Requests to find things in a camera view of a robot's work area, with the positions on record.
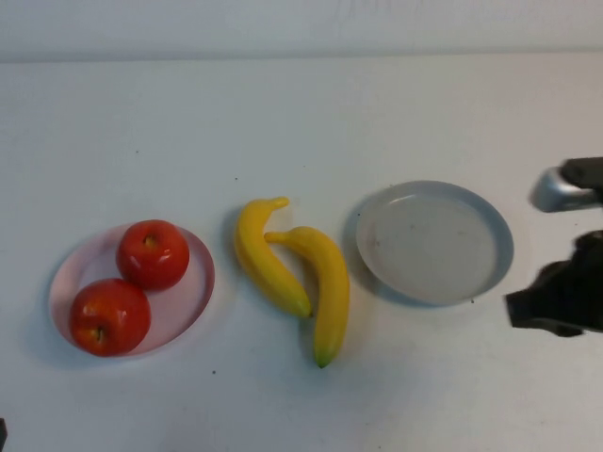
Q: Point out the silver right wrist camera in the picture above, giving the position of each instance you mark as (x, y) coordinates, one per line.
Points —
(556, 193)

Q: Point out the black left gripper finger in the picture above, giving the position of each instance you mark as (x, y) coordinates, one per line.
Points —
(3, 429)

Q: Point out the grey-blue round plate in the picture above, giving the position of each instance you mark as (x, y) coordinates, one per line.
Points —
(433, 245)

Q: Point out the large yellow banana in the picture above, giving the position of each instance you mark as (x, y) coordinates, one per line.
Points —
(330, 301)

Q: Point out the red apple orange-yellow side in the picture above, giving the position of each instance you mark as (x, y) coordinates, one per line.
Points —
(110, 315)

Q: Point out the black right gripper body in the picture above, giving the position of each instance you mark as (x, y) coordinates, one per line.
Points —
(565, 292)

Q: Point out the small yellow banana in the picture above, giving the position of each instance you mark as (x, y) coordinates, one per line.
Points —
(264, 263)

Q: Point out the pink round plate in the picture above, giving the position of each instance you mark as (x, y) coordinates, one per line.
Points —
(188, 301)

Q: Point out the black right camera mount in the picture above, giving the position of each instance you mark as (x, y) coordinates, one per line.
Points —
(584, 169)

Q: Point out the red apple small yellow spot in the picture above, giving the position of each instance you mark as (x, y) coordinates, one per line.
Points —
(153, 263)

